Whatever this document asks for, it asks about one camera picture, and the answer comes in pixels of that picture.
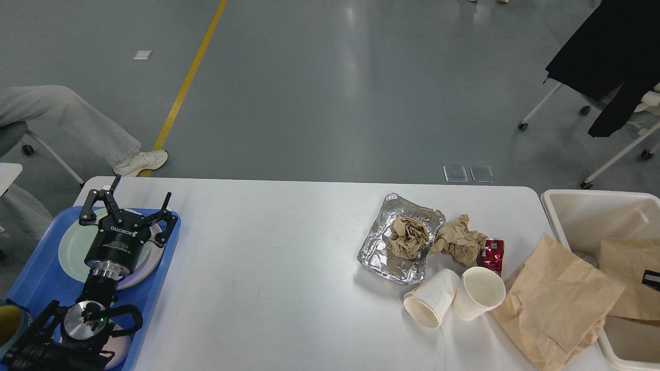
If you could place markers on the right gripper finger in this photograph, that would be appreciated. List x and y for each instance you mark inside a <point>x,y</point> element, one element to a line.
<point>651,278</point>

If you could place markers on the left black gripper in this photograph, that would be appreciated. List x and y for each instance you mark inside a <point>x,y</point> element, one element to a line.
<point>116,245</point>

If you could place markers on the brown paper bag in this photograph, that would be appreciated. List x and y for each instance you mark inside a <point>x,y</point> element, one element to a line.
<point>627,260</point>
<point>556,305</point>

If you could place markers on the light green plate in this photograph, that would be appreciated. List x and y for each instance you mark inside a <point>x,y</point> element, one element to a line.
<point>74,246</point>

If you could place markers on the pink mug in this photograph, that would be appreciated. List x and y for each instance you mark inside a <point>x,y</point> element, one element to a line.
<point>120,346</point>

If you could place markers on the white paper cup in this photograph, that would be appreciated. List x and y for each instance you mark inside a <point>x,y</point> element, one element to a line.
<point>480,290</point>
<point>428,303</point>

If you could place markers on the aluminium foil tray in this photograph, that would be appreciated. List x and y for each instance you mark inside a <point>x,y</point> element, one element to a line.
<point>375,253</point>

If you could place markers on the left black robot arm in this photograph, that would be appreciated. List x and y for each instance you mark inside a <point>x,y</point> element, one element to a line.
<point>85,297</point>

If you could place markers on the pink plate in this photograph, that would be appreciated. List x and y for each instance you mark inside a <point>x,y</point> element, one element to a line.
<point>149,260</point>

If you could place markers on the white sneaker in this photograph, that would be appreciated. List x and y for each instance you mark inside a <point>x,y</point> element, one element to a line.
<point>142,161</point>

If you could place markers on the person in grey trousers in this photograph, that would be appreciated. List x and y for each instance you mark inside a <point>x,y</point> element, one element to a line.
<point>62,107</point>

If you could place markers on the white plastic bin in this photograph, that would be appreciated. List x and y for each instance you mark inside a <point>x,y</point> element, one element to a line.
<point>580,220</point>

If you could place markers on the blue plastic tray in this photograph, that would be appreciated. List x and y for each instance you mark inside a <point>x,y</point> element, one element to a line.
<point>43,280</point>

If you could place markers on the blue yellow mug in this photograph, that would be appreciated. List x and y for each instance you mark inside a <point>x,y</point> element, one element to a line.
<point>15,320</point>

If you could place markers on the red foil wrapper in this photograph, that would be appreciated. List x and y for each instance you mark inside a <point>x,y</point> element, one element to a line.
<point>492,255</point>

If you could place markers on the crumpled brown paper ball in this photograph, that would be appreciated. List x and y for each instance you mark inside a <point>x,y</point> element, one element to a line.
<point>455,239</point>

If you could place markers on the black jacket on chair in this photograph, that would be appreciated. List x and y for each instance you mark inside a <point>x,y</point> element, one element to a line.
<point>612,51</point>

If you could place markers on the lying white paper cup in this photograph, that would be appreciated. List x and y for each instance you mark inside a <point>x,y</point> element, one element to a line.
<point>428,303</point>

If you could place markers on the crumpled brown paper in tray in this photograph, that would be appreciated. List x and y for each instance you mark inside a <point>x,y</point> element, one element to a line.
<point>408,237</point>

